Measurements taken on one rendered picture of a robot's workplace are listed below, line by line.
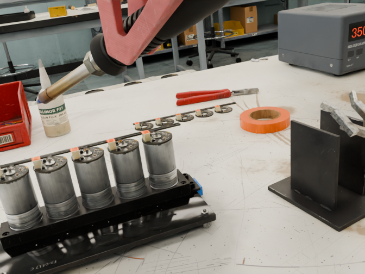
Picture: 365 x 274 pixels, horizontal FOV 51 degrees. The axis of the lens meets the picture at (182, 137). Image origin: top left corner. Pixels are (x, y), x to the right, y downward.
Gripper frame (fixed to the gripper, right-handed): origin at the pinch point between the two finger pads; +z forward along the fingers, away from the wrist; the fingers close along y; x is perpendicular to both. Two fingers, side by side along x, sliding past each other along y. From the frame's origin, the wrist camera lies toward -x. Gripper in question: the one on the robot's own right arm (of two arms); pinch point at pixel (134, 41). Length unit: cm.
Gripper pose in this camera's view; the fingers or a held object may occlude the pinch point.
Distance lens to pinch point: 21.5
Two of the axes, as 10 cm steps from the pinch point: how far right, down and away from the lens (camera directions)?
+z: -3.2, 7.7, 5.5
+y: -4.2, 4.1, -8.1
